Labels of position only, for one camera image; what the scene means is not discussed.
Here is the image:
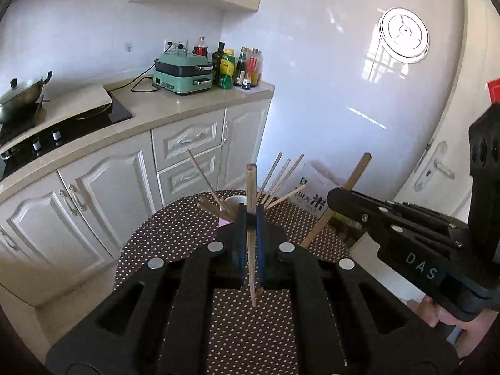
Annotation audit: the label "red sauce bottle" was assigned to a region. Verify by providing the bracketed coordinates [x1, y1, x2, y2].
[242, 48, 262, 90]

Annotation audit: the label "black gas stove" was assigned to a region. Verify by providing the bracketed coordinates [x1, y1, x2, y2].
[1, 95, 133, 180]

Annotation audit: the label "person's right hand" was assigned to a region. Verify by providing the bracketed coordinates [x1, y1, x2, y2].
[416, 296, 498, 358]

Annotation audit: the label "black power cable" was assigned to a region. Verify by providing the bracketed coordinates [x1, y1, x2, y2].
[105, 44, 173, 94]

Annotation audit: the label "white door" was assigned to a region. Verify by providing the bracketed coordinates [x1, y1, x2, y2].
[394, 0, 499, 222]

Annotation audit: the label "lower kitchen cabinets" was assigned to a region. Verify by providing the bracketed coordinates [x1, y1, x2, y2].
[1, 99, 270, 307]

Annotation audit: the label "beige cutting board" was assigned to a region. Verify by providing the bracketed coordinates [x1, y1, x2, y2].
[1, 84, 112, 153]

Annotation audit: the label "dark oil bottle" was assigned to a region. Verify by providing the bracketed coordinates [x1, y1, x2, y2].
[212, 42, 225, 86]

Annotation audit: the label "wooden chopstick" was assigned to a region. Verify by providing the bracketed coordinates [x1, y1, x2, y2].
[259, 159, 291, 205]
[245, 163, 257, 307]
[197, 197, 235, 222]
[300, 152, 372, 249]
[264, 154, 304, 206]
[265, 184, 307, 210]
[257, 152, 283, 204]
[187, 150, 231, 215]

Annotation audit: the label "wok with lid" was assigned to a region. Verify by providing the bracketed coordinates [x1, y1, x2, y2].
[1, 70, 53, 124]

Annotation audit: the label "white rice bag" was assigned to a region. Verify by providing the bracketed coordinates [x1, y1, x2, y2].
[290, 160, 343, 218]

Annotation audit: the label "green electric grill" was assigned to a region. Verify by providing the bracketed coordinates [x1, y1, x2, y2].
[152, 49, 213, 95]

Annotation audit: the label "pink cup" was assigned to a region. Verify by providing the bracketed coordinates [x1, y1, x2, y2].
[219, 195, 247, 227]

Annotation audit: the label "wall socket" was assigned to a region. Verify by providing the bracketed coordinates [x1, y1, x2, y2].
[163, 38, 189, 51]

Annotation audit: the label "green yellow bottle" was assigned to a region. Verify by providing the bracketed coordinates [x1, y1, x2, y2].
[219, 49, 236, 90]

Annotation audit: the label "door handle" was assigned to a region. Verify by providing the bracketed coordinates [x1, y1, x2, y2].
[413, 141, 455, 192]

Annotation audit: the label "dark soy sauce bottle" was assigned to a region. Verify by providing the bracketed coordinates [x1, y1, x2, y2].
[234, 47, 248, 86]

